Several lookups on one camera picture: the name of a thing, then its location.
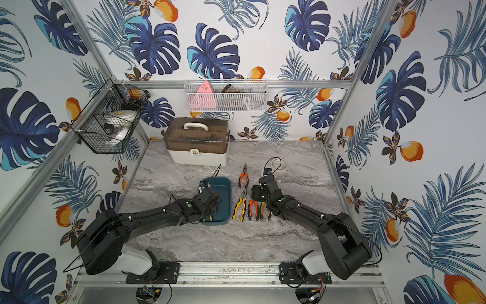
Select pink triangle card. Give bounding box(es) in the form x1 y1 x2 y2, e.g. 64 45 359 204
189 81 218 111

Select white bowl in basket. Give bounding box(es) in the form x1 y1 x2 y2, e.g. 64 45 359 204
103 110 137 144

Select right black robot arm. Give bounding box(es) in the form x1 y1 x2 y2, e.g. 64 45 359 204
259 174 373 280

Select orange black cutting pliers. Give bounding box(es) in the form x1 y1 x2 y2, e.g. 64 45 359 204
259 201 272 220

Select teal plastic storage tray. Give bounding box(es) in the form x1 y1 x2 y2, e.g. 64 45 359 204
198 177 232 226

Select white brown toolbox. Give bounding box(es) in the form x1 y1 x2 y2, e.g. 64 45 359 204
163 117 230 167

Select black wire basket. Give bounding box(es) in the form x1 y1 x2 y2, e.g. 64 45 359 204
70 79 151 154

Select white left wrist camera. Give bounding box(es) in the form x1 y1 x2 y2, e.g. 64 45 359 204
199 181 208 190

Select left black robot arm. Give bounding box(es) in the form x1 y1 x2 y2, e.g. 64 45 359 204
77 187 222 277

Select yellow black combination pliers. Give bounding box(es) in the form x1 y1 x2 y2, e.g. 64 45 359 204
232 190 247 222

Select white mesh wall basket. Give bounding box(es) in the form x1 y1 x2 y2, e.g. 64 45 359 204
184 79 268 112

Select masking tape roll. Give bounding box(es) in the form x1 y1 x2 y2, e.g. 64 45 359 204
270 157 288 171

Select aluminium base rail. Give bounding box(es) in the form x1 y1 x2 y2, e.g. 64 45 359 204
73 261 385 288

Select small orange long nose pliers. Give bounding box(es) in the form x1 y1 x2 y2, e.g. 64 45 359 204
239 163 249 188

